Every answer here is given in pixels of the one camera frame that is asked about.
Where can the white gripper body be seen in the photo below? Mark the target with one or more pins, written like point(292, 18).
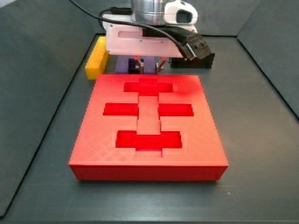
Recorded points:
point(139, 41)

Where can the yellow long bar block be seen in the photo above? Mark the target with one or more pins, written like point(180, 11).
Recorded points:
point(98, 59)

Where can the purple U-shaped block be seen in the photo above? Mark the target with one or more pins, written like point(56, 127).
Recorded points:
point(126, 65)

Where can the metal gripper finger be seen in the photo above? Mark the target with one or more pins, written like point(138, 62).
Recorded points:
point(139, 63)
point(159, 66)

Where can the black fixture holder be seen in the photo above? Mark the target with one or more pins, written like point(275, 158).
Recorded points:
point(198, 63)

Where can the red board with cutouts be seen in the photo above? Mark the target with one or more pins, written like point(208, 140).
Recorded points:
point(148, 131)

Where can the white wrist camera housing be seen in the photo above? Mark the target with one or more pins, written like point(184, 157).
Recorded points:
point(179, 13)

